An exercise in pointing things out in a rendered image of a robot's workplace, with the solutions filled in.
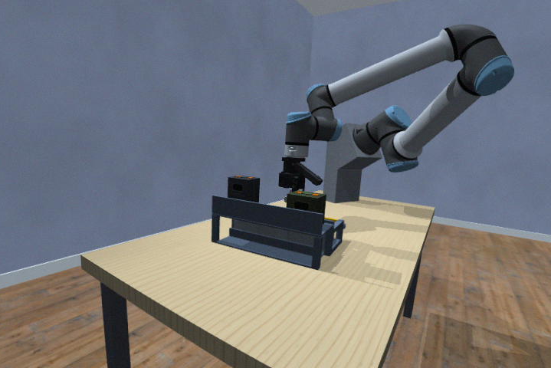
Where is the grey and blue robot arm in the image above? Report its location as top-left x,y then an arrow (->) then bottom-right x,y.
284,25 -> 514,173

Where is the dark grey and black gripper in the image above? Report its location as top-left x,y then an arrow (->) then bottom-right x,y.
278,157 -> 305,192

